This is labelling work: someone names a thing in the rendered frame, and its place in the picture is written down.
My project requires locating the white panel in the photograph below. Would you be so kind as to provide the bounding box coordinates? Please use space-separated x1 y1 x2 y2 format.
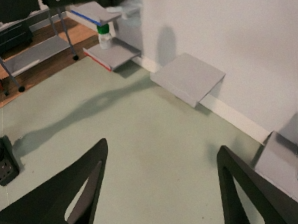
109 0 298 146

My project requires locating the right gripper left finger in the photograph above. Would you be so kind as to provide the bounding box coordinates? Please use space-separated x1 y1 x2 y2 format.
0 138 108 224

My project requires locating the clear bottle with blue cap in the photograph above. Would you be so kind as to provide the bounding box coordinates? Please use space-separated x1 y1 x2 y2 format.
106 3 120 13

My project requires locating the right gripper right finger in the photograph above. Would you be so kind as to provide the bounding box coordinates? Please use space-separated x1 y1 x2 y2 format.
216 145 298 224

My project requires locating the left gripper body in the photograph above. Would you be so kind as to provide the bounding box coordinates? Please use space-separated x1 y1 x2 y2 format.
71 0 114 7

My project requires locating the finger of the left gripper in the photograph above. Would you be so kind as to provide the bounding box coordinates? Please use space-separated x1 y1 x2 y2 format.
114 0 123 6

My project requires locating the clear glass bottle with green cap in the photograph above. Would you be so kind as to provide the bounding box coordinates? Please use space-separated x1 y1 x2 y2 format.
96 23 113 50

